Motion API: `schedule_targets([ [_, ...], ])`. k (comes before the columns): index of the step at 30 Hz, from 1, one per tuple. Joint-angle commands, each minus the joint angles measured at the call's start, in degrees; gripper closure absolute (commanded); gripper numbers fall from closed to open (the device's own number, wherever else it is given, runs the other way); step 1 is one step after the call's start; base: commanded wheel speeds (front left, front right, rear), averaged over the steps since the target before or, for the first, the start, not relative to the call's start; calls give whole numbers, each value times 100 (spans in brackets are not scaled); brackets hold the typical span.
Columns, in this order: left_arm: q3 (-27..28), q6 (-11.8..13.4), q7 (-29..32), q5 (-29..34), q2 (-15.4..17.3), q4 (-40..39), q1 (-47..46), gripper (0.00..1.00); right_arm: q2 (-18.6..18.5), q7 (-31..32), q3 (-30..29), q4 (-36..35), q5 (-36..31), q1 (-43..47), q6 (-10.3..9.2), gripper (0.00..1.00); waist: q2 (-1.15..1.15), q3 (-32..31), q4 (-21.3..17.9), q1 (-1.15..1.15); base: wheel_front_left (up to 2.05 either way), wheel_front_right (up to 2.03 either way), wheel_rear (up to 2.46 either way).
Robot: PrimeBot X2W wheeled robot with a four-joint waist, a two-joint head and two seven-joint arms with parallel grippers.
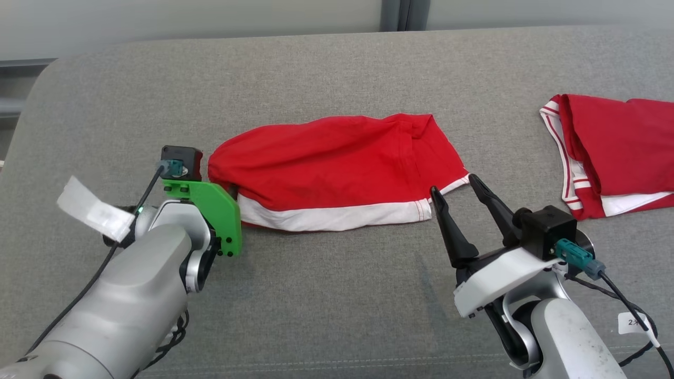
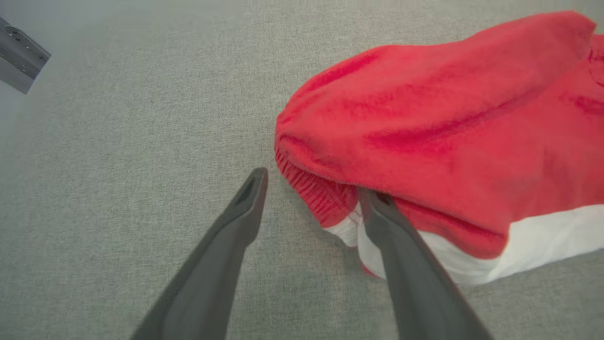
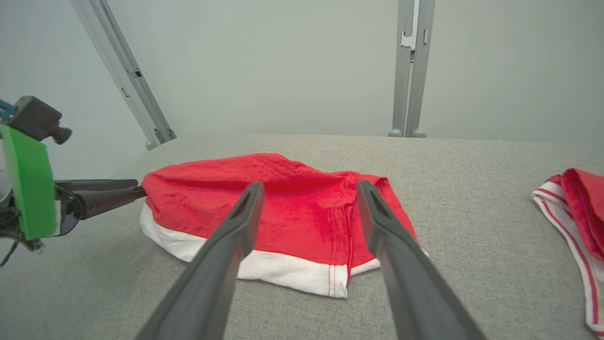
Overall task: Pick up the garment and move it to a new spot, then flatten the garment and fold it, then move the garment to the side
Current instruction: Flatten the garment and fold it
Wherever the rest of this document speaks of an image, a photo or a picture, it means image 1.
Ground left arm teal-plug camera cable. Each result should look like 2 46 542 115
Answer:
24 159 189 358

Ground red Bulls 23 jersey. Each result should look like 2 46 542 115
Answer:
540 94 674 221

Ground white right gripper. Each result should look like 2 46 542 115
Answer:
430 174 564 320

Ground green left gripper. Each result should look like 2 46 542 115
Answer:
161 179 243 258

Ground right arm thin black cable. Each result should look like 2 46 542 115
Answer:
568 275 661 367

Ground red shorts with white trim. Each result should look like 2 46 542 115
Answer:
208 113 471 233

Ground arm teal-plug camera cable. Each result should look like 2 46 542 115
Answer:
24 159 189 358
556 238 674 379

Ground white paper cable tag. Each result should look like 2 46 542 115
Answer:
617 312 654 335

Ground right arm teal-plug camera cable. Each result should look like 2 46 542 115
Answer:
556 238 674 379

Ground grey metal partition post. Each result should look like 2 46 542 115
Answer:
380 0 404 31
404 0 430 31

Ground white tape flag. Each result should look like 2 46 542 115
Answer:
57 176 137 243

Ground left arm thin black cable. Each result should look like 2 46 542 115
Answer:
136 311 191 379

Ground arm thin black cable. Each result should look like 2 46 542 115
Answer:
136 311 191 379
568 275 661 367

